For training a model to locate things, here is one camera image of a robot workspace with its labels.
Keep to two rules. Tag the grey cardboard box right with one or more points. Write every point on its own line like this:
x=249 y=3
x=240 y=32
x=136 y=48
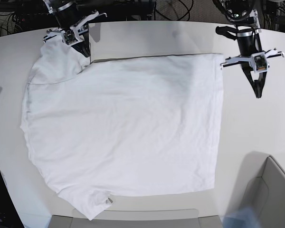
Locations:
x=266 y=195

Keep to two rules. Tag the white T-shirt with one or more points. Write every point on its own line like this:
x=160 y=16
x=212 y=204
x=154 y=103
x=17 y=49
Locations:
x=132 y=127

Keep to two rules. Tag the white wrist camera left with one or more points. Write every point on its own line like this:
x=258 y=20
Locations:
x=259 y=62

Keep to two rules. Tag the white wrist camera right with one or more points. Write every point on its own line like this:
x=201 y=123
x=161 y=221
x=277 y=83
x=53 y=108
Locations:
x=69 y=37

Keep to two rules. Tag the blue cloth bottom right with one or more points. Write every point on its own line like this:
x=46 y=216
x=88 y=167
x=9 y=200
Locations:
x=243 y=218

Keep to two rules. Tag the grey bin bottom edge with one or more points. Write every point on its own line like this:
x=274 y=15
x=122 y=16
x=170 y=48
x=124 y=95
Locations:
x=182 y=218

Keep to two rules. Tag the black white gripper left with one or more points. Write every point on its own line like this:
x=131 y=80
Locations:
x=249 y=43

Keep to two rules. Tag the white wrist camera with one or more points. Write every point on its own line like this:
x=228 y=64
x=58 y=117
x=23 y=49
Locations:
x=69 y=37
x=259 y=62

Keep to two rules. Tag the black white gripper right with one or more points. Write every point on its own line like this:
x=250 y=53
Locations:
x=73 y=20

